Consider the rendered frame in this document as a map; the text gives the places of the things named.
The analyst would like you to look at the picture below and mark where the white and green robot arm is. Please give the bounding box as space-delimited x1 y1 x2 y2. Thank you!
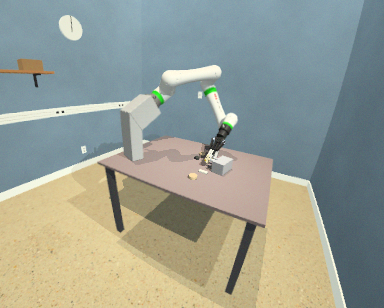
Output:
150 65 238 136

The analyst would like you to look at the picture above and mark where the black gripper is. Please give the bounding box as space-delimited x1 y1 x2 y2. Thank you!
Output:
207 129 228 159

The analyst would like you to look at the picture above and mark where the cream gear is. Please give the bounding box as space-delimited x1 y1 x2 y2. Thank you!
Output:
205 154 213 163

